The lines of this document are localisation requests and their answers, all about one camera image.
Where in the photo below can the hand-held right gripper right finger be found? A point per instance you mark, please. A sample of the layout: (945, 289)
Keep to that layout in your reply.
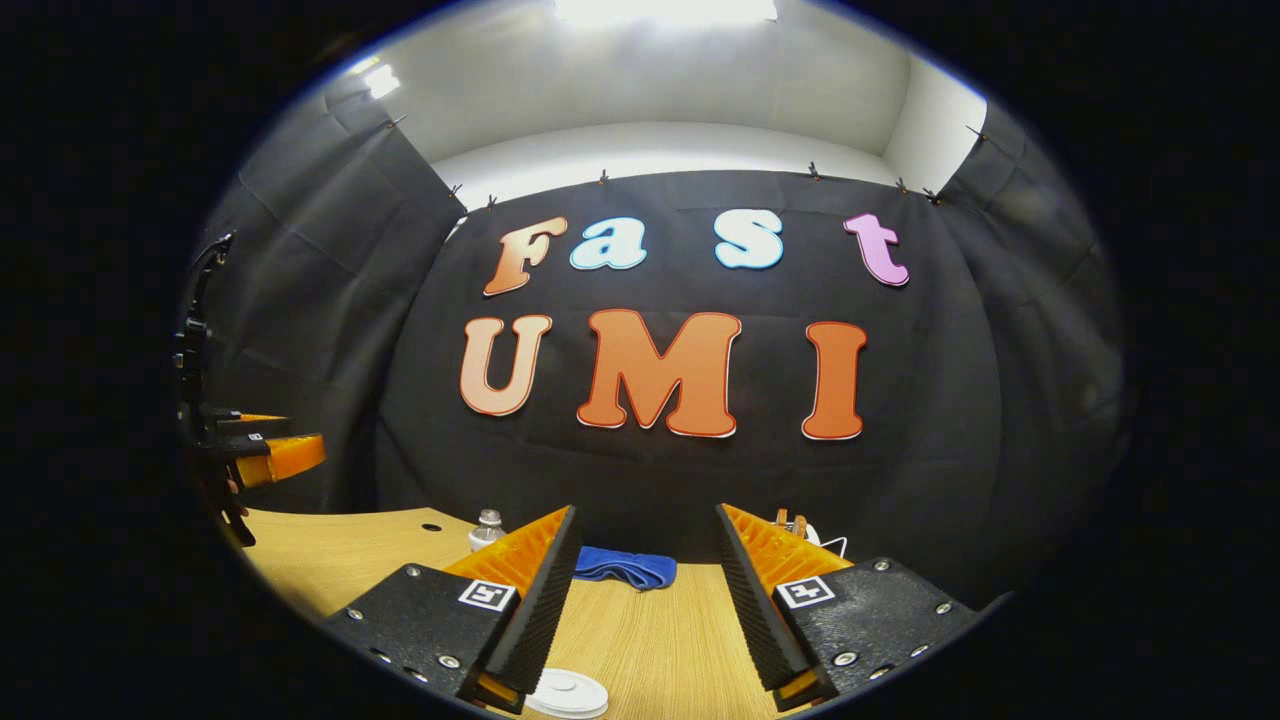
(755, 610)

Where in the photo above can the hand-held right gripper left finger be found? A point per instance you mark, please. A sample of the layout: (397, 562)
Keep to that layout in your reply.
(540, 620)

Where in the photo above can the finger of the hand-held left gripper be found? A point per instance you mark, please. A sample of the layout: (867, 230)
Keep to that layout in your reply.
(290, 457)
(250, 418)

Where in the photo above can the white teacup lid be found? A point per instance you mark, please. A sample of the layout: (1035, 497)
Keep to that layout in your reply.
(570, 692)

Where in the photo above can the clear water bottle green label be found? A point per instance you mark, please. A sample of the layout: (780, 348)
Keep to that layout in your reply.
(487, 530)

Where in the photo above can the blue towel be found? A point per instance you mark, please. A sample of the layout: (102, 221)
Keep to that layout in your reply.
(625, 567)

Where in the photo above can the black backdrop cloth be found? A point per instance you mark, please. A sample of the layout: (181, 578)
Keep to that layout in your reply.
(660, 480)

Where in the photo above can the ceiling light panel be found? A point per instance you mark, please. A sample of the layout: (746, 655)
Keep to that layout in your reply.
(665, 10)
(380, 80)

